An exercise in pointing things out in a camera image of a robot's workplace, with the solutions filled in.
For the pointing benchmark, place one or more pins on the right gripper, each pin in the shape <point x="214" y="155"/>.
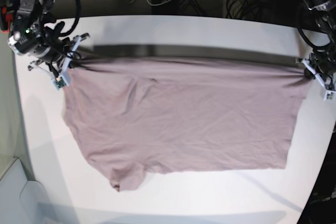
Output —
<point x="54" y="53"/>

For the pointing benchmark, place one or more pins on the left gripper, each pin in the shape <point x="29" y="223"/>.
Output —
<point x="322" y="63"/>

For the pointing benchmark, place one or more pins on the mauve t-shirt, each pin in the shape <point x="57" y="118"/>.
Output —
<point x="133" y="117"/>

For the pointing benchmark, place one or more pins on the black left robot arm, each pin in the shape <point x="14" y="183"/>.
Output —
<point x="323" y="12"/>

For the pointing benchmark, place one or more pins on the red and black clamp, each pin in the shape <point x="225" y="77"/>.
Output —
<point x="7" y="14"/>

